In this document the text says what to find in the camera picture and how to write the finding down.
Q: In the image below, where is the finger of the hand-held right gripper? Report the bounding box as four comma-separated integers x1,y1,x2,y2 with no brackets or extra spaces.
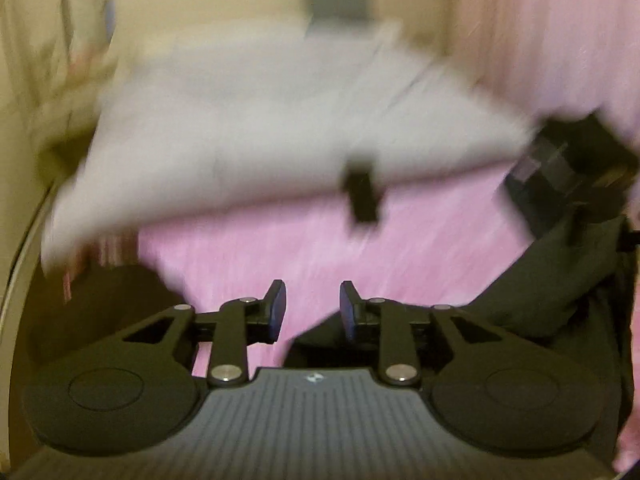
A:
342,159,385,235

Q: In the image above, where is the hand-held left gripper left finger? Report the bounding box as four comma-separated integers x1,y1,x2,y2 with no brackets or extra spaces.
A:
121,280,288,388

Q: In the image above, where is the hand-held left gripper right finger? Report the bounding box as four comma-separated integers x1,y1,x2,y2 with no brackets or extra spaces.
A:
339,280,507,387

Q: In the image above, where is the white cloth garment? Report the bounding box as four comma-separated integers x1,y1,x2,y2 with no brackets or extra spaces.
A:
40,22,538,281

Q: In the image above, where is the pink blanket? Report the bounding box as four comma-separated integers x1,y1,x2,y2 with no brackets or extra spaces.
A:
135,167,533,378

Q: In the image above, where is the dark green cloth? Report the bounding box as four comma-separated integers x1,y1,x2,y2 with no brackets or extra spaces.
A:
284,212,638,466

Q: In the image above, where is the pink curtain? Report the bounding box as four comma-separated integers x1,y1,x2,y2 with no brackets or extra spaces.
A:
442,0,640,133

